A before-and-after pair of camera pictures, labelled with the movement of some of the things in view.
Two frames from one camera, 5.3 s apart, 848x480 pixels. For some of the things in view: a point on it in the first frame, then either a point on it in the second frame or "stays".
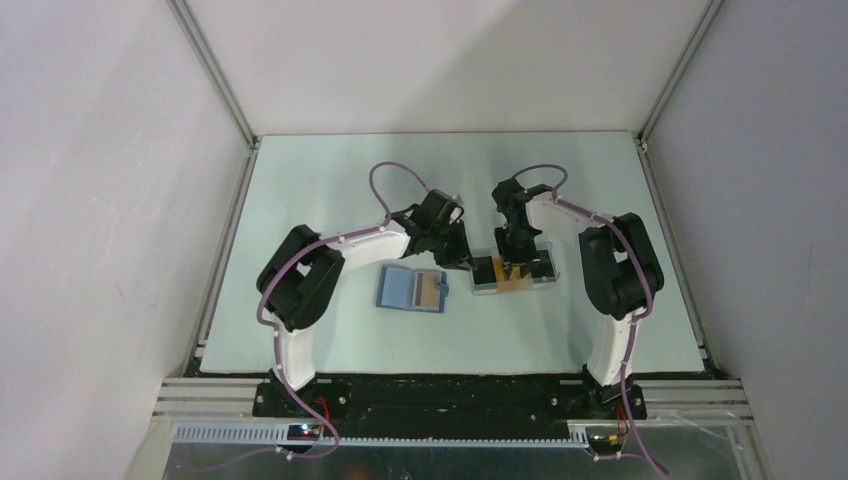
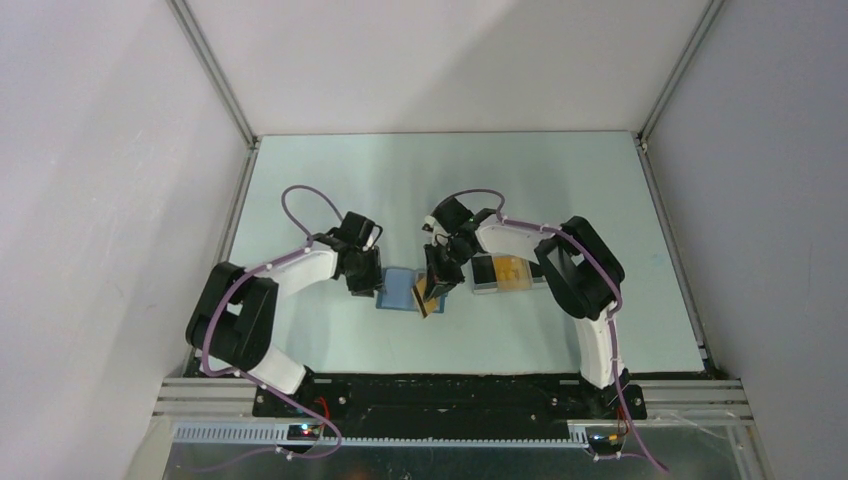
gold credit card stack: (514, 282) stays
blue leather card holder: (412, 289) stays
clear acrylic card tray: (488, 274) stays
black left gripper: (459, 258) → (374, 281)
